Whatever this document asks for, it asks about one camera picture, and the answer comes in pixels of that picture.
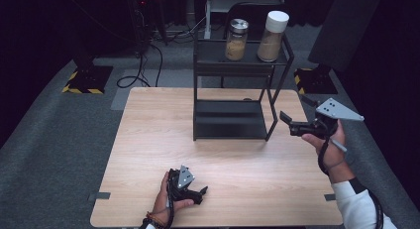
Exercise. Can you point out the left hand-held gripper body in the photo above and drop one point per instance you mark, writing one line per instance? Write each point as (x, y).
(183, 182)

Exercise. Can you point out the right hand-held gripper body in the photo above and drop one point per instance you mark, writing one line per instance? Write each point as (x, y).
(333, 111)

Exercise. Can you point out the black metal shelf rack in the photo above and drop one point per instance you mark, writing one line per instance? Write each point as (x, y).
(231, 123)

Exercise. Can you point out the clear powder jar white lid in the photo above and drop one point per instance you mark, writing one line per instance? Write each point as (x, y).
(269, 47)

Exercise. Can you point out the person's left hand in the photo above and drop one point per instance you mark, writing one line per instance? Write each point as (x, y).
(163, 199)

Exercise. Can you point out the person's right hand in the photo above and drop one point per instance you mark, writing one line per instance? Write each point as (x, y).
(335, 156)

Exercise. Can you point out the yellow-black striped stand base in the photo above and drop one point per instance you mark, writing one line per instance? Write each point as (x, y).
(89, 80)
(315, 82)

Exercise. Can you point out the dark grey panel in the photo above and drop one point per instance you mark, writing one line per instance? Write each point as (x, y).
(346, 27)

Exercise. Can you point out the grey tape strip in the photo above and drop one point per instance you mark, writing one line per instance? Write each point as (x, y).
(330, 197)
(100, 196)

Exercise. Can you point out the glass grain jar metal lid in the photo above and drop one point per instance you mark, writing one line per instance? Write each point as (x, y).
(236, 47)

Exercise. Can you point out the dark equipment tower red light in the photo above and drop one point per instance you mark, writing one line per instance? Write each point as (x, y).
(142, 21)

